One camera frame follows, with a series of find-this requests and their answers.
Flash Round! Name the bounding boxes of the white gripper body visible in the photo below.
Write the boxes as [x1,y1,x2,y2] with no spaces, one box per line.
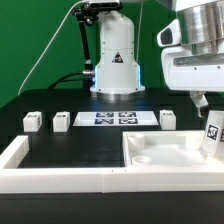
[161,46,224,92]

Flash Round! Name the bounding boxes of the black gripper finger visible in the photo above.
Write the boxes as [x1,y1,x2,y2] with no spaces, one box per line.
[190,91,209,118]

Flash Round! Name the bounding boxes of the white square tabletop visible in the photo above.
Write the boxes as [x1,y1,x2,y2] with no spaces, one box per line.
[123,131,224,167]

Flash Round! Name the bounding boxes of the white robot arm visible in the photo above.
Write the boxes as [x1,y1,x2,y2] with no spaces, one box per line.
[88,0,224,111]

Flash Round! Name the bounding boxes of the white marker sheet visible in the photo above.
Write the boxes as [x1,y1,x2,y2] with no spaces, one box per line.
[73,111,158,126]

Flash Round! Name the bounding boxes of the white U-shaped obstacle fence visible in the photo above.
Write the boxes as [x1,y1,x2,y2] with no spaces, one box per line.
[0,135,224,194]

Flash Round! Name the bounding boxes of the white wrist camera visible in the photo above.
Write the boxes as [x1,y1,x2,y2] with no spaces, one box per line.
[157,19,181,47]

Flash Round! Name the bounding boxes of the black cable bundle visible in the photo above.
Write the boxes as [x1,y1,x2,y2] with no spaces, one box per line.
[47,73,95,90]

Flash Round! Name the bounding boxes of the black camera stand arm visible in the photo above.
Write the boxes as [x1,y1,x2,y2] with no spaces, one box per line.
[71,2,98,78]

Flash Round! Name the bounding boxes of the white cable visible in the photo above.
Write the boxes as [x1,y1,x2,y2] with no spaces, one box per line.
[17,0,88,97]

